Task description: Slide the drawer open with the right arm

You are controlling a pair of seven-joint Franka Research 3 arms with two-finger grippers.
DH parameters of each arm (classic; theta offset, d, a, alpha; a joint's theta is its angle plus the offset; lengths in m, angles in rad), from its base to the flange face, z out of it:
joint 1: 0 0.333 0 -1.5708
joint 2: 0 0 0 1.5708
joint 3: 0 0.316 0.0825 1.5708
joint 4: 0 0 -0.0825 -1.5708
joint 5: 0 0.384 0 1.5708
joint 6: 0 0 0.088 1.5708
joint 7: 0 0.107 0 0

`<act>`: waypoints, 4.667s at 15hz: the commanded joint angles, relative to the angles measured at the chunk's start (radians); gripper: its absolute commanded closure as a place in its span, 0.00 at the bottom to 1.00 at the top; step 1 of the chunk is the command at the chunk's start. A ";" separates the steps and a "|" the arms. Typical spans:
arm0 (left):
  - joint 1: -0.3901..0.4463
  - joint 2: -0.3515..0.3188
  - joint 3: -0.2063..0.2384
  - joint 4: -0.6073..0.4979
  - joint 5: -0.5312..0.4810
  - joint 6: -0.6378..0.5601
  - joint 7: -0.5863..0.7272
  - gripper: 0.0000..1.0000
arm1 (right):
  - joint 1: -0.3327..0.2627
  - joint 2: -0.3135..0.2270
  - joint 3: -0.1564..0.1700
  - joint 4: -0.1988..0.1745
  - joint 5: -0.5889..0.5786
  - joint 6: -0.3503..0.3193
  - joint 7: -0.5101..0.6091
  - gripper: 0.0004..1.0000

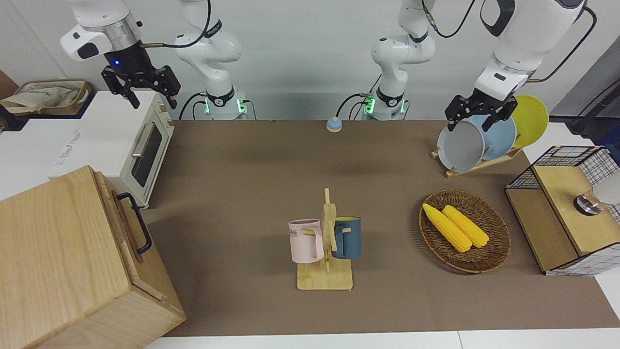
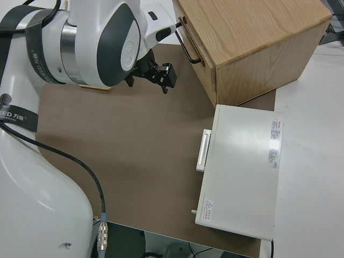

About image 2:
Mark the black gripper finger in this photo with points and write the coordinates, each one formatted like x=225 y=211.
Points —
x=170 y=79
x=162 y=69

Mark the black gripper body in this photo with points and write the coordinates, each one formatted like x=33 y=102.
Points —
x=143 y=65

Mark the light wooden drawer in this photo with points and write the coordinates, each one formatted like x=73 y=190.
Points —
x=207 y=78

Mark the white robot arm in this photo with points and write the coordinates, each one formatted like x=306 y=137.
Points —
x=40 y=201

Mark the brown table mat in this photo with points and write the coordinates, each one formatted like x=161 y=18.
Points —
x=121 y=147

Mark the light wooden cabinet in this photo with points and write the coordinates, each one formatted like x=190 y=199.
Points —
x=255 y=32

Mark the white toaster oven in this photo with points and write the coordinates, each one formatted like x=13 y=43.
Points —
x=242 y=166

